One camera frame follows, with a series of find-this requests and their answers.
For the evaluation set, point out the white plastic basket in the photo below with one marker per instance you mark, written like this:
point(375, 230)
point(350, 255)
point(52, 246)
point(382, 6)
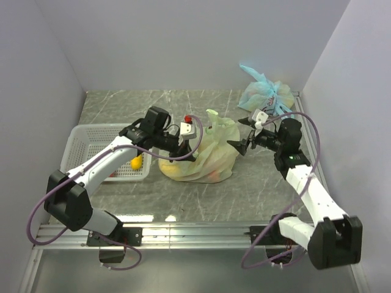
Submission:
point(85, 141)

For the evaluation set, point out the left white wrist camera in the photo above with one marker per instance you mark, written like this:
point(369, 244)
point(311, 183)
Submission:
point(188, 129)

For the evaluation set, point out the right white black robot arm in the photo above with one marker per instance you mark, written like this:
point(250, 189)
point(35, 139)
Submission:
point(334, 238)

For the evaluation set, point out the light green plastic bag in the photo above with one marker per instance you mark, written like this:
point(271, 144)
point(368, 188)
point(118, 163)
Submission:
point(215, 158)

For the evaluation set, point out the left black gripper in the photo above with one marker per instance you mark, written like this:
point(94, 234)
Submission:
point(181, 150)

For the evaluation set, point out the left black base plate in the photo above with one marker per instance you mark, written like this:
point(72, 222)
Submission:
point(123, 236)

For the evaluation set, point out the aluminium mounting rail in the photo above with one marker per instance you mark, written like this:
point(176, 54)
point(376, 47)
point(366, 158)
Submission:
point(173, 235)

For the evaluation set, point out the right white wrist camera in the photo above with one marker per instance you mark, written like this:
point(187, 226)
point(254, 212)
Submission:
point(257, 119)

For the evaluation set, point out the tied blue plastic bag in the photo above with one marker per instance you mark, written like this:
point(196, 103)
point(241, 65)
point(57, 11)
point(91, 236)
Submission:
point(273, 98)

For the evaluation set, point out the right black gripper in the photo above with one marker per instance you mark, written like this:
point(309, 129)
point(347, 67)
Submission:
point(241, 146)

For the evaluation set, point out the yellow fake lemon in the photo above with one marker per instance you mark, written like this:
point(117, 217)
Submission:
point(136, 162)

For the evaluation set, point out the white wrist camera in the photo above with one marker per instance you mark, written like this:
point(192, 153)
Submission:
point(188, 129)
point(257, 119)

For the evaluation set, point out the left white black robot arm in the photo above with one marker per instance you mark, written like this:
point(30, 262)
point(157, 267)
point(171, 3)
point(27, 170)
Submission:
point(68, 194)

